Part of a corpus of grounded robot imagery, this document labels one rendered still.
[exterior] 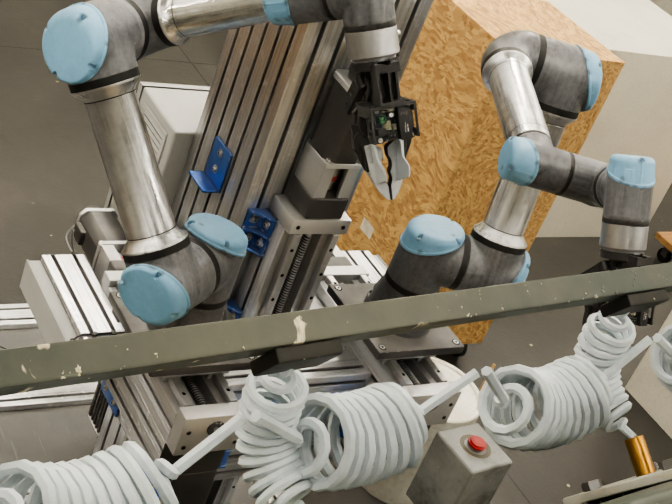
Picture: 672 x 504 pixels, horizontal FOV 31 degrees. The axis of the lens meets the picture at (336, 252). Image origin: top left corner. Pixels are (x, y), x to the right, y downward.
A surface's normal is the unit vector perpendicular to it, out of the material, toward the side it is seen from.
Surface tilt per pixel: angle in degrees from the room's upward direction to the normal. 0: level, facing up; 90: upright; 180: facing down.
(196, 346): 33
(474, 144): 90
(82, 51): 85
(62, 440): 0
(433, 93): 90
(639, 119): 90
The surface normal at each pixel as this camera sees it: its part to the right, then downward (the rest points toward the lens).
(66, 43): -0.46, 0.21
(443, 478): -0.77, 0.07
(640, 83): 0.46, 0.60
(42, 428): 0.33, -0.80
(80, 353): 0.58, -0.35
